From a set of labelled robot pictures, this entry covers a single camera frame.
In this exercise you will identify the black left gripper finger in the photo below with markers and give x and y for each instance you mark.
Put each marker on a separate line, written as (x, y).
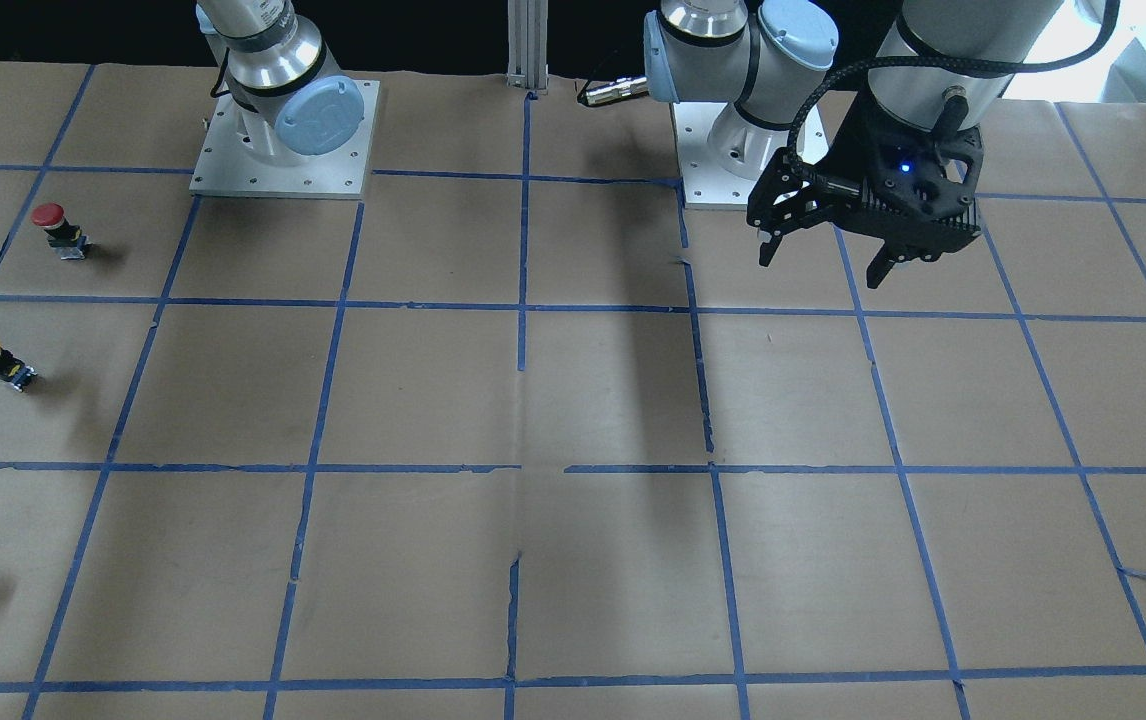
(886, 259)
(771, 240)

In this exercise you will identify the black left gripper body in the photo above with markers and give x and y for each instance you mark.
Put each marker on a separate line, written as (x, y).
(855, 147)

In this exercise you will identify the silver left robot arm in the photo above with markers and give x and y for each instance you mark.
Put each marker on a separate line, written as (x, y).
(776, 66)

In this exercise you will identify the red push button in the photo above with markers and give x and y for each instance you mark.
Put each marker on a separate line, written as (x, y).
(65, 238)

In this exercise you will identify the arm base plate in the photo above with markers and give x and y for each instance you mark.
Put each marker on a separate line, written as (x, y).
(720, 154)
(240, 157)

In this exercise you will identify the aluminium frame post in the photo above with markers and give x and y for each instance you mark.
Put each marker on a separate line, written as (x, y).
(528, 23)

